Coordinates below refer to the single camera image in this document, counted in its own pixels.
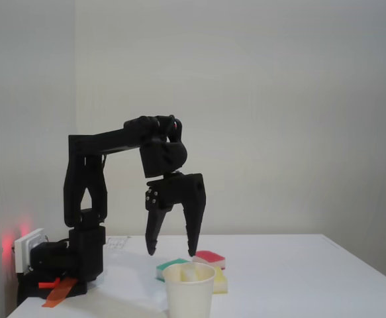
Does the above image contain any white paper cup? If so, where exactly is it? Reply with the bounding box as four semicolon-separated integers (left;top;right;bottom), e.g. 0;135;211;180
162;262;217;318

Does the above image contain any red sponge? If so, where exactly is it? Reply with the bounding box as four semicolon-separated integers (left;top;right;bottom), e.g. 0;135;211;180
192;250;227;270

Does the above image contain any printed label sticker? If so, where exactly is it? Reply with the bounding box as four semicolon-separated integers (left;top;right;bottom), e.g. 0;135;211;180
105;235;129;251

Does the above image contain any green sponge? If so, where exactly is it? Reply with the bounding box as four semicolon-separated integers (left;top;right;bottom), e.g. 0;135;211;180
155;258;191;283

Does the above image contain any orange table clamp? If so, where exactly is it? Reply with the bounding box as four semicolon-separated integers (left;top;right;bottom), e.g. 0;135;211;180
38;276;81;309

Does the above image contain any white wall socket box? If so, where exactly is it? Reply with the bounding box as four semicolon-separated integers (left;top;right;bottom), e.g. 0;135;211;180
14;227;46;274

